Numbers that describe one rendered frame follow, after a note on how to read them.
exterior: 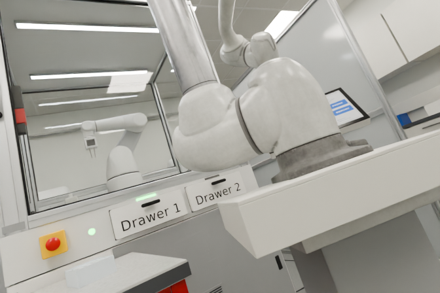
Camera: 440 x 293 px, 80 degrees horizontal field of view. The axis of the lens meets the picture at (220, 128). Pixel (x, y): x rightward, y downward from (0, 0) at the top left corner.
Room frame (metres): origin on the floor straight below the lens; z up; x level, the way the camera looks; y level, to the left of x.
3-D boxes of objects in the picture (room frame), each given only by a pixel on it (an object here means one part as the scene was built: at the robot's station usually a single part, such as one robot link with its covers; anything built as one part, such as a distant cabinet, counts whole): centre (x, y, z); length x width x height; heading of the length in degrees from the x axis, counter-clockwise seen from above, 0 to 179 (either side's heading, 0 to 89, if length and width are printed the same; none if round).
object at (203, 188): (1.25, 0.11, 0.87); 0.29 x 0.02 x 0.11; 123
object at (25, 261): (1.51, 0.60, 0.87); 1.02 x 0.95 x 0.14; 123
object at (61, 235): (0.89, 0.64, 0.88); 0.07 x 0.05 x 0.07; 123
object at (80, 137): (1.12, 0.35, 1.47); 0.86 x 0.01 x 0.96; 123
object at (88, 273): (0.69, 0.42, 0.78); 0.12 x 0.08 x 0.04; 45
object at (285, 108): (0.62, -0.17, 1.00); 0.18 x 0.16 x 0.22; 71
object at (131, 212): (1.08, 0.37, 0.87); 0.29 x 0.02 x 0.11; 123
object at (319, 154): (0.62, -0.20, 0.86); 0.22 x 0.18 x 0.06; 96
